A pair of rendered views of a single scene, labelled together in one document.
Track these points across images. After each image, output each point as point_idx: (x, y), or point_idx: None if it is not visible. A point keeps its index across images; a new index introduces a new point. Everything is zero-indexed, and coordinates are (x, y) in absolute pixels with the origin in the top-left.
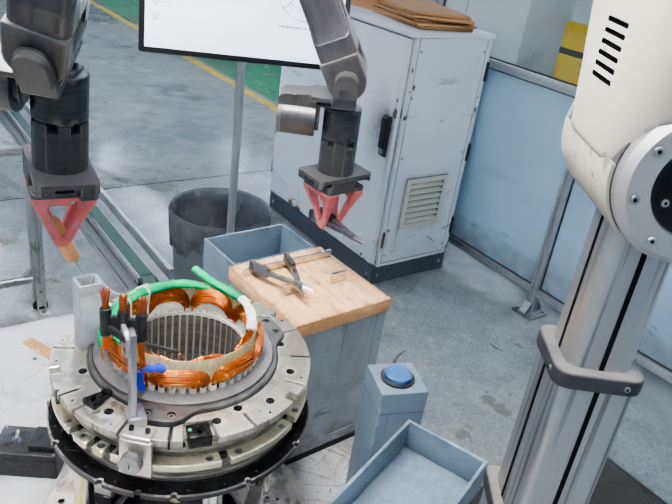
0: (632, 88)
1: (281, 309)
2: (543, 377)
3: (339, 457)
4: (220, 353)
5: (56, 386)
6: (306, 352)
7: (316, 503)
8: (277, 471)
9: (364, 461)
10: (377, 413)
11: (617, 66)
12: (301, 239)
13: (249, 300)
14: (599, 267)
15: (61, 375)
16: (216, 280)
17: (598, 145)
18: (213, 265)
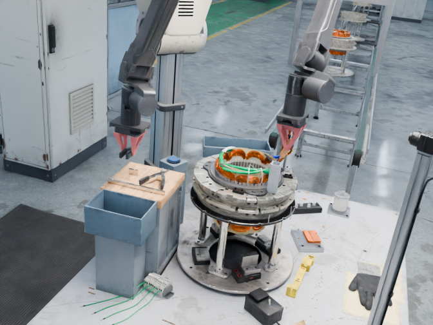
0: (205, 13)
1: (177, 179)
2: (175, 115)
3: None
4: None
5: (296, 185)
6: (209, 157)
7: (184, 233)
8: (185, 241)
9: (182, 196)
10: (186, 170)
11: (194, 9)
12: (97, 195)
13: (196, 174)
14: (182, 69)
15: (291, 187)
16: (221, 158)
17: (196, 32)
18: (147, 224)
